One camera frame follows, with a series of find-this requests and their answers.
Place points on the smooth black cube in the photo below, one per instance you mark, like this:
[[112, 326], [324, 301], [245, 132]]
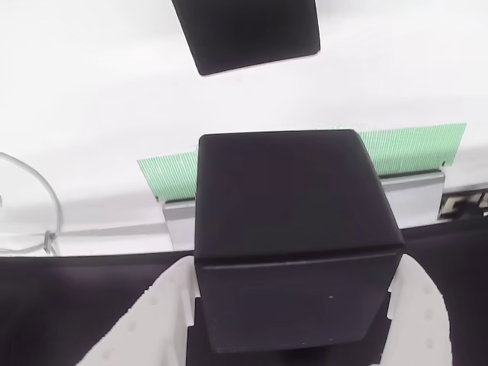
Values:
[[297, 248], [248, 34]]

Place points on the black sign with white letters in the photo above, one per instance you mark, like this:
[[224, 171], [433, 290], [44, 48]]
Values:
[[461, 206]]

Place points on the plain green striped tape strip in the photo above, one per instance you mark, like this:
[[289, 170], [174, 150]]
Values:
[[411, 152]]

